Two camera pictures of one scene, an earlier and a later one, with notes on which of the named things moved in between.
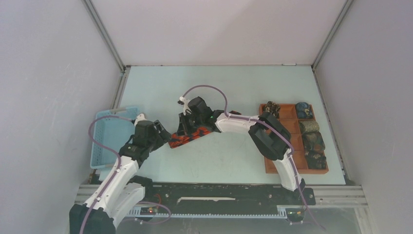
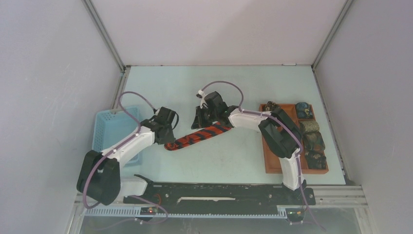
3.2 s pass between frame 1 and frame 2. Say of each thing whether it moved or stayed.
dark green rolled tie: stayed
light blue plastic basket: stayed
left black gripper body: moved
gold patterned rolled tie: stayed
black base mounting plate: stayed
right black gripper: moved
